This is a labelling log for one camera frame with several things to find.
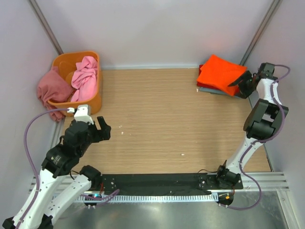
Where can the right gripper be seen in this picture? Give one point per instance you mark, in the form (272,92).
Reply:
(243,92)

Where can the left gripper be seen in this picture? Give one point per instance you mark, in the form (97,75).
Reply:
(103,134)

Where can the orange t-shirt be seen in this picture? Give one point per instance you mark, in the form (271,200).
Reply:
(229,72)

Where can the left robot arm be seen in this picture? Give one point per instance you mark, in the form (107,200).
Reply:
(41,209)

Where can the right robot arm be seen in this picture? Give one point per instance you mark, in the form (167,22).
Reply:
(263,124)

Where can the folded grey t-shirt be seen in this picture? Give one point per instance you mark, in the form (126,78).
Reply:
(214,91)

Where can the folded red t-shirt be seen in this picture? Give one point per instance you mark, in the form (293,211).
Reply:
(209,78)

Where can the light pink crumpled shirt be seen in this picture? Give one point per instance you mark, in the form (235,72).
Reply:
(84,79)

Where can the dusty pink crumpled shirt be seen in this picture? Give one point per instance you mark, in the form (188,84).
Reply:
(52,87)

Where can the orange plastic basket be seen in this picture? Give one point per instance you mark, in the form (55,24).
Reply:
(66,64)

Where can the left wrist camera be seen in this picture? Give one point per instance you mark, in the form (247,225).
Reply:
(81,114)

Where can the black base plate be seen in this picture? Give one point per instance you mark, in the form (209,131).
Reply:
(183,184)

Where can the right corner aluminium post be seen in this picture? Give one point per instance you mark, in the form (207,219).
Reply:
(271,11)

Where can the corner aluminium post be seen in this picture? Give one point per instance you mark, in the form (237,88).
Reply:
(45,25)
(271,11)

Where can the white slotted cable duct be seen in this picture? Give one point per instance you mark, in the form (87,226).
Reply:
(128,198)

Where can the aluminium rail frame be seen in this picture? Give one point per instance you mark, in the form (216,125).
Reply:
(44,209)

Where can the left corner aluminium post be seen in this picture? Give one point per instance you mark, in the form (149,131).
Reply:
(45,25)

